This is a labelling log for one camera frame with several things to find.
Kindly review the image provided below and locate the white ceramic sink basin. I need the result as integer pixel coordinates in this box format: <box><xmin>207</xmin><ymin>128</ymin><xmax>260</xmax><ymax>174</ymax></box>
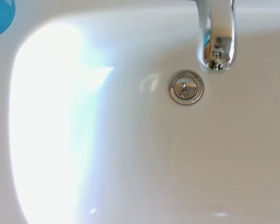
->
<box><xmin>0</xmin><ymin>0</ymin><xmax>280</xmax><ymax>224</ymax></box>

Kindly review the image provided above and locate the chrome sink drain plug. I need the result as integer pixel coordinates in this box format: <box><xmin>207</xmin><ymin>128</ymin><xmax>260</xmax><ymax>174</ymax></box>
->
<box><xmin>168</xmin><ymin>70</ymin><xmax>205</xmax><ymax>106</ymax></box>

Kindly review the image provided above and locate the chrome faucet spout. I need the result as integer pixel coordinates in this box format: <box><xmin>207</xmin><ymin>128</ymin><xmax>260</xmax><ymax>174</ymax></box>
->
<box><xmin>196</xmin><ymin>0</ymin><xmax>238</xmax><ymax>74</ymax></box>

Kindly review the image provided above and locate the blue round container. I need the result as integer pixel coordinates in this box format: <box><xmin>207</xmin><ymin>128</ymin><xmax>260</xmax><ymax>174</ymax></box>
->
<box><xmin>0</xmin><ymin>0</ymin><xmax>16</xmax><ymax>38</ymax></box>

